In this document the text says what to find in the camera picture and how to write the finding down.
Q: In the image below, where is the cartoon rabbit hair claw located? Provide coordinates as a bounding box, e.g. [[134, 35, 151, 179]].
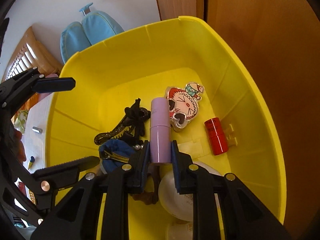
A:
[[165, 82, 204, 132]]

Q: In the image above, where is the orange pillow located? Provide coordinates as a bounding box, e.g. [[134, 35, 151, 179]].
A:
[[11, 93, 40, 124]]

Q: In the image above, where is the black bow pearl hairpiece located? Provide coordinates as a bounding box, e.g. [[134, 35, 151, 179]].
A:
[[117, 131, 144, 151]]

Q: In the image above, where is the black lace hair clip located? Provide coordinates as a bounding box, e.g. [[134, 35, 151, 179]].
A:
[[94, 98, 151, 145]]

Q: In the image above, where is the yellow plastic bin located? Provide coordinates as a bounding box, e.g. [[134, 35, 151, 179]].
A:
[[33, 17, 290, 239]]

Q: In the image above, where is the white round compact case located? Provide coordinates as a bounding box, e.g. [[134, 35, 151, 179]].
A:
[[158, 160, 222, 222]]

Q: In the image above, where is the white cream jar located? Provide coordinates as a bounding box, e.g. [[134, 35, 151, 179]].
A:
[[165, 222, 193, 240]]

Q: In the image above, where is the yellow blue cream tube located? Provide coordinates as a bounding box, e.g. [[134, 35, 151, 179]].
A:
[[28, 156, 35, 170]]

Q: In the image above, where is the red lipstick tube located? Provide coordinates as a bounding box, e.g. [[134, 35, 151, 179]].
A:
[[204, 118, 228, 155]]

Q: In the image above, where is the red box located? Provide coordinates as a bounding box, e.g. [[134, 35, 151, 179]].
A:
[[17, 181, 27, 196]]

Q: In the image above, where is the blue chair backrest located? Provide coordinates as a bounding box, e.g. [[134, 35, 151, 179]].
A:
[[60, 3, 124, 63]]

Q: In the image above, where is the purple lipstick tube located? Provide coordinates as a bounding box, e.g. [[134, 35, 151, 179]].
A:
[[150, 97, 171, 164]]

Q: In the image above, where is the green cabbage plush toy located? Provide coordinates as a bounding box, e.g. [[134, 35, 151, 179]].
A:
[[14, 109, 29, 134]]

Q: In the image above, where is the pink bed sheet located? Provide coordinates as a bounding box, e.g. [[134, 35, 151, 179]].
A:
[[38, 74, 59, 102]]

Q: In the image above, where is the silver cosmetic tube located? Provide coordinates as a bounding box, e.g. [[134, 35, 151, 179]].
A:
[[32, 126, 43, 134]]

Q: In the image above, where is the wooden bed headboard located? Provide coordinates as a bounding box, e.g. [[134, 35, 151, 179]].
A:
[[2, 26, 65, 83]]

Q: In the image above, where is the person left hand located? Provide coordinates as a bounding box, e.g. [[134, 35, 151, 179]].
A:
[[15, 130, 26, 164]]

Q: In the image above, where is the blue plush hair clip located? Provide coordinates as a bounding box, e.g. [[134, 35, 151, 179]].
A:
[[99, 139, 136, 174]]

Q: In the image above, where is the brown wooden massager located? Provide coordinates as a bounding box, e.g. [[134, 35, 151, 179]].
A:
[[131, 166, 161, 205]]

